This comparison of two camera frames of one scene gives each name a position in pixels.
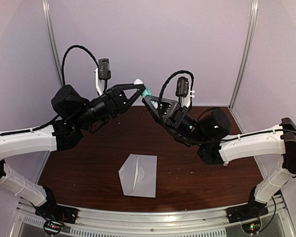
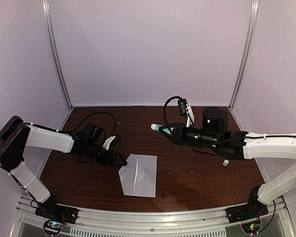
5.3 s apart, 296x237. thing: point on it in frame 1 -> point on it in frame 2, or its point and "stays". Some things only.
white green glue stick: x=146 y=93 -> x=156 y=127
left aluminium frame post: x=46 y=6 stays
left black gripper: x=116 y=101 -> x=107 y=162
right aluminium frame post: x=253 y=22 stays
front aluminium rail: x=280 y=221 stays
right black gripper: x=174 y=114 -> x=179 y=129
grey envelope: x=137 y=175 stays
